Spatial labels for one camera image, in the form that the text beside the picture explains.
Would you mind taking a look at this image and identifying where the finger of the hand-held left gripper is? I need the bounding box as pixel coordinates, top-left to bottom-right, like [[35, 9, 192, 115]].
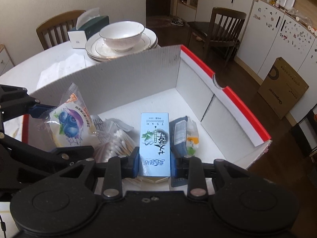
[[0, 84, 57, 129], [0, 132, 96, 178]]

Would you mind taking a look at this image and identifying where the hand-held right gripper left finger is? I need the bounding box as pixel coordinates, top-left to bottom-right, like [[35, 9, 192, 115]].
[[59, 147, 140, 199]]

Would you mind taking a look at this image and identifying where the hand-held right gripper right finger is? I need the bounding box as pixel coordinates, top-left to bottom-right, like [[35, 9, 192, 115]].
[[170, 154, 250, 201]]

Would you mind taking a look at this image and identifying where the cotton swab pack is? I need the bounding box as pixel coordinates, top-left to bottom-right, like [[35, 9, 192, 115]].
[[90, 118, 139, 163]]

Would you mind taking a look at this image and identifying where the light blue carton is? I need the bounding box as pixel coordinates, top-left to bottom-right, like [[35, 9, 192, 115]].
[[138, 112, 172, 179]]

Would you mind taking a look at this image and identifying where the blue and white sachet packet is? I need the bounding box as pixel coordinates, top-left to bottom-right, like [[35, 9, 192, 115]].
[[170, 116, 200, 187]]

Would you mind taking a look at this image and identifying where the blueberry snack packet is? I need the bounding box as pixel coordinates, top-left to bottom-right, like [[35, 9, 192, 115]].
[[49, 82, 104, 152]]

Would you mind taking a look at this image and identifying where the red and white cardboard box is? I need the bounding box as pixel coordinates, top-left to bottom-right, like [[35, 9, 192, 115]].
[[22, 44, 273, 191]]

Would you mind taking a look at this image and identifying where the white paper sheet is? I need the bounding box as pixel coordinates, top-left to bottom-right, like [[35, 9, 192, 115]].
[[37, 59, 96, 91]]

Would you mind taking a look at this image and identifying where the white drawer unit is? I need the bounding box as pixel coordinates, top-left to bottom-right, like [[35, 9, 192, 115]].
[[0, 43, 15, 76]]

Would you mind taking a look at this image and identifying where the light wooden chair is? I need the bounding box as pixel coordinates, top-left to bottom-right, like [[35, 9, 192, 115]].
[[36, 10, 87, 50]]

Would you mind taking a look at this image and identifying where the green and white tissue box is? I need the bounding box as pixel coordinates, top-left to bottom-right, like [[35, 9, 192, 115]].
[[67, 7, 110, 49]]

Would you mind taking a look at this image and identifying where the white gold-rimmed bowl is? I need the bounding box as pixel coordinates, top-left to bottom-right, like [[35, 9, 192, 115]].
[[99, 21, 145, 53]]

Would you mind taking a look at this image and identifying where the black rack cart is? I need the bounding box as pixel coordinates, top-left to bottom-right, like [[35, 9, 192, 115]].
[[290, 102, 317, 157]]

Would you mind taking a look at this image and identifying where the dark wooden chair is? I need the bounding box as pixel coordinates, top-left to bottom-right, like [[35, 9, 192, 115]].
[[187, 7, 247, 67]]

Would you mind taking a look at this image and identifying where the white cabinet with stickers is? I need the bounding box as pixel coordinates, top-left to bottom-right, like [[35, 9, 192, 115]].
[[234, 0, 317, 85]]

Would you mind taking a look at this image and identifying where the clear plastic bag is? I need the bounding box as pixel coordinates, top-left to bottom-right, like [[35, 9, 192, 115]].
[[287, 6, 315, 26]]

